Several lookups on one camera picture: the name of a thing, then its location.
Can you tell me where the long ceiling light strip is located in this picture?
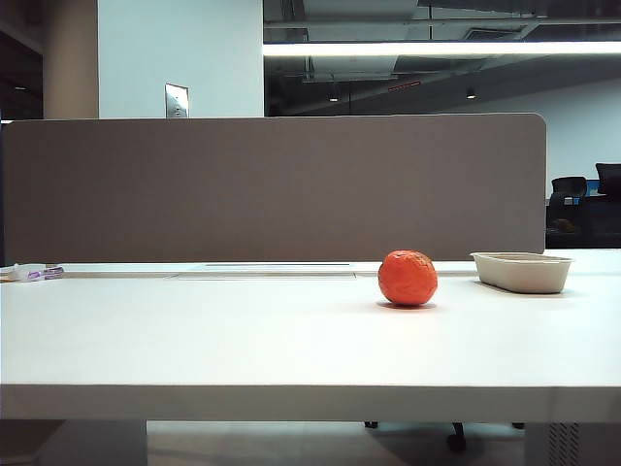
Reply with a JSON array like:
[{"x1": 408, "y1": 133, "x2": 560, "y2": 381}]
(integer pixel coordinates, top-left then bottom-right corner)
[{"x1": 262, "y1": 40, "x2": 621, "y2": 57}]

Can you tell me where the brown desk divider panel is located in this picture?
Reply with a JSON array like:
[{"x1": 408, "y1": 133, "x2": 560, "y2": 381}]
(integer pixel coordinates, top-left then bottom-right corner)
[{"x1": 0, "y1": 113, "x2": 547, "y2": 265}]

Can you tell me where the metal wall switch plate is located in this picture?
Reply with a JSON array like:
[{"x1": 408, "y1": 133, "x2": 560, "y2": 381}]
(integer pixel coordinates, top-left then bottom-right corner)
[{"x1": 164, "y1": 83, "x2": 190, "y2": 119}]

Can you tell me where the purple and white packet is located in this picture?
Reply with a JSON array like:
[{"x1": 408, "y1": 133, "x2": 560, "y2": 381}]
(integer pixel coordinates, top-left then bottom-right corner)
[{"x1": 0, "y1": 262, "x2": 66, "y2": 283}]

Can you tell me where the black high-back office chair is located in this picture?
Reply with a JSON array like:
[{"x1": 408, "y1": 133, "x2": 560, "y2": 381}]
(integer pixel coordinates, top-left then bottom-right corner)
[{"x1": 594, "y1": 162, "x2": 621, "y2": 197}]

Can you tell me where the orange fruit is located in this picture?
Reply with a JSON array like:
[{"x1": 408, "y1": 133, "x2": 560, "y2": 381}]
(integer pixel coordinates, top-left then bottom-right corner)
[{"x1": 377, "y1": 249, "x2": 440, "y2": 308}]

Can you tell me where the white paper lunchbox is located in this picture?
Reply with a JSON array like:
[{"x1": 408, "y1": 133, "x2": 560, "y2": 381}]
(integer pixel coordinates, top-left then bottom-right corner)
[{"x1": 469, "y1": 251, "x2": 575, "y2": 295}]

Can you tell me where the dark desk with yellow object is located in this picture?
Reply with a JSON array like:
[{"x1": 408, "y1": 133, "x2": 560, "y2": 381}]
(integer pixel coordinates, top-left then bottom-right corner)
[{"x1": 545, "y1": 194, "x2": 621, "y2": 250}]

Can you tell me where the office chair wheeled base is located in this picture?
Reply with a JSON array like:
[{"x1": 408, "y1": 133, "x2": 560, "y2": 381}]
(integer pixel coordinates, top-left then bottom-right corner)
[{"x1": 364, "y1": 419, "x2": 527, "y2": 453}]

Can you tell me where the perforated grey table leg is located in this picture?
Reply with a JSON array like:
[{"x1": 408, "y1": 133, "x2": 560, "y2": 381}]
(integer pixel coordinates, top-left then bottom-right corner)
[{"x1": 524, "y1": 420, "x2": 621, "y2": 466}]

